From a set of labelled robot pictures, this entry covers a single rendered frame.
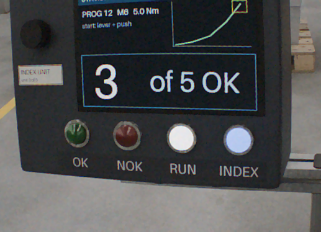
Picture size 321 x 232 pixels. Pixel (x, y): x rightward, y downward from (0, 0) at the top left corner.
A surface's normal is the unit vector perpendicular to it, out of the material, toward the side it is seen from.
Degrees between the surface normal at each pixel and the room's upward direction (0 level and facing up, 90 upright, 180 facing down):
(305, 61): 90
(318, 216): 90
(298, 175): 90
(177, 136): 70
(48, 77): 75
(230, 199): 0
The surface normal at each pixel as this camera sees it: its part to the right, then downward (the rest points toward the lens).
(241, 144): -0.25, 0.25
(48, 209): -0.11, -0.89
